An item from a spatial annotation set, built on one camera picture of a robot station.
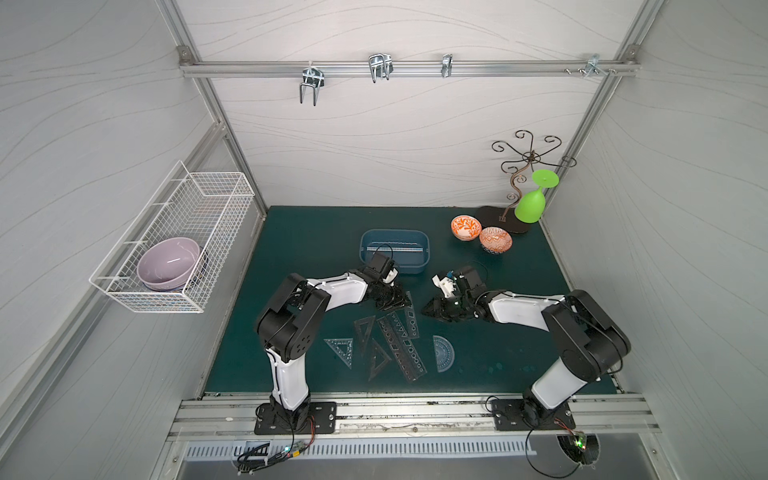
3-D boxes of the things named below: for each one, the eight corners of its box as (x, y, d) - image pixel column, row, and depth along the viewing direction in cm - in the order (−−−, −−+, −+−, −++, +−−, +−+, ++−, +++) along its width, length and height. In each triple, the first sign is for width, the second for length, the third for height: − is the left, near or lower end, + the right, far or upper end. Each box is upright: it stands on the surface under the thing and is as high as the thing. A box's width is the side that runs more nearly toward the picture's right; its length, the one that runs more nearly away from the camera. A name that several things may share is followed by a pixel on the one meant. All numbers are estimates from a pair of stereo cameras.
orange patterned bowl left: (452, 241, 112) (454, 233, 108) (449, 223, 118) (451, 214, 114) (480, 241, 112) (483, 233, 108) (475, 223, 118) (478, 214, 114)
